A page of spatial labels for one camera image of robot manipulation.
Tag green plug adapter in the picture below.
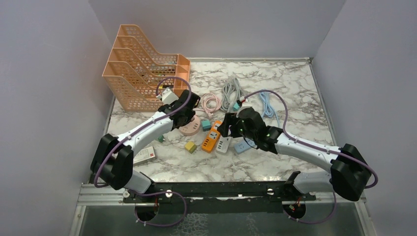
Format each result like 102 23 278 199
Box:
157 135 165 143

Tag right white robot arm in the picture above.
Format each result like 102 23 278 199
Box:
217 107 371 202

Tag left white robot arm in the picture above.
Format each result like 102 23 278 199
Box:
90 90 201 202

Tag teal cube plug adapter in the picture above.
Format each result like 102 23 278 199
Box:
201 119 211 131

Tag yellow cube plug adapter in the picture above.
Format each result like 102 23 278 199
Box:
184 141 197 153

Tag round pink power strip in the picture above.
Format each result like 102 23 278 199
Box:
179 115 201 136

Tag blue power strip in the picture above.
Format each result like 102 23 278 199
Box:
234 139 257 154

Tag white power strip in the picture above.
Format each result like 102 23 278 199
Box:
215 136 233 155

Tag orange power strip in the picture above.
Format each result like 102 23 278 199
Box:
201 120 222 153

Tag white red labelled box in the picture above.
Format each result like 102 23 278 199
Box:
133 147 157 166

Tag orange mesh file organizer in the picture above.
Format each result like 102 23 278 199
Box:
102 25 191 112

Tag blue coiled cable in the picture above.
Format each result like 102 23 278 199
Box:
258 91 280 119

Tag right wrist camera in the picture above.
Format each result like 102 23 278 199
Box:
237 96 253 113

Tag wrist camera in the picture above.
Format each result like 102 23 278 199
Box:
237 96 253 113
156 88 179 105

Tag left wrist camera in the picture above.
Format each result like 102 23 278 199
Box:
156 88 179 105

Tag pink coiled cable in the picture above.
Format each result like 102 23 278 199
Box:
195 92 223 118

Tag grey coiled cable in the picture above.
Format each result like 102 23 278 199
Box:
222 77 245 113

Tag black mounting rail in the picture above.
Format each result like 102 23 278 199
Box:
123 177 316 214

